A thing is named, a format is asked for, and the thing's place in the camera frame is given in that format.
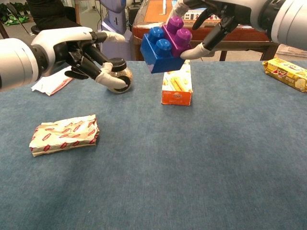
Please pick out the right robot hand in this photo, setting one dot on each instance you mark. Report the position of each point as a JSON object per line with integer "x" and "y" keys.
{"x": 235, "y": 9}

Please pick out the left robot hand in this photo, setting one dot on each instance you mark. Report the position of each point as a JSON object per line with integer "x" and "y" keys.
{"x": 62, "y": 38}

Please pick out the purple small object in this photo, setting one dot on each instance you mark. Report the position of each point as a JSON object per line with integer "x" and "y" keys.
{"x": 182, "y": 38}

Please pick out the blue and magenta toy block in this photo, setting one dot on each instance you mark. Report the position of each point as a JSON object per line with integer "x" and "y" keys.
{"x": 163, "y": 62}

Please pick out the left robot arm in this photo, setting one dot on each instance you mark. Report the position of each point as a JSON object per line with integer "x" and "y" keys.
{"x": 16, "y": 64}

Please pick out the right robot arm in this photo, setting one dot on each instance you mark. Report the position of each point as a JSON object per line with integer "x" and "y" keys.
{"x": 290, "y": 21}

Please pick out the person in black clothes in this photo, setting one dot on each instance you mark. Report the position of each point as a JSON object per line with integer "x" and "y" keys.
{"x": 48, "y": 14}

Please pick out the black rolling stool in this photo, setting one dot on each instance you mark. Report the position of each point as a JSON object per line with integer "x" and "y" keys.
{"x": 34, "y": 30}

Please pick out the brown mahjong table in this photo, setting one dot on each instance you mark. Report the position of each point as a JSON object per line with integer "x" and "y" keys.
{"x": 247, "y": 38}

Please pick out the face-up mahjong tile row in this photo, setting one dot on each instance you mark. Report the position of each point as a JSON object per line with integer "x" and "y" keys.
{"x": 192, "y": 16}

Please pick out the white pink pouch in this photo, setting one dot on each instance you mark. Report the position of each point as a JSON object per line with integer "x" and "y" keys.
{"x": 51, "y": 86}

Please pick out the green bag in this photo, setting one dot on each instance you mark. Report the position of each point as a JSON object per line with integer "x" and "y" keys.
{"x": 14, "y": 21}

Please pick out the dark table leg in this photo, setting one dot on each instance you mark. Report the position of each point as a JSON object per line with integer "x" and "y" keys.
{"x": 3, "y": 31}

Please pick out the glass jar with black lid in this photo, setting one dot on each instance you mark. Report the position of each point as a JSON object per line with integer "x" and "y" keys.
{"x": 118, "y": 64}

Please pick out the white plastic basket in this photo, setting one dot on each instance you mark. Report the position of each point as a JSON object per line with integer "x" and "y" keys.
{"x": 292, "y": 51}

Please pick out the yellow snack packet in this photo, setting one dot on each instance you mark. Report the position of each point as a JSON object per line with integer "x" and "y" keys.
{"x": 287, "y": 74}

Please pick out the crumpled red-patterned paper bag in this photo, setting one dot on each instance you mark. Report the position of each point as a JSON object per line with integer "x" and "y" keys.
{"x": 64, "y": 135}

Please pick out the orange biscuit box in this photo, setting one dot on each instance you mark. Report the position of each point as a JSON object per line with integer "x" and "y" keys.
{"x": 176, "y": 91}

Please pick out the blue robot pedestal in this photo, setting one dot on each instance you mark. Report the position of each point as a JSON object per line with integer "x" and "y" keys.
{"x": 115, "y": 16}

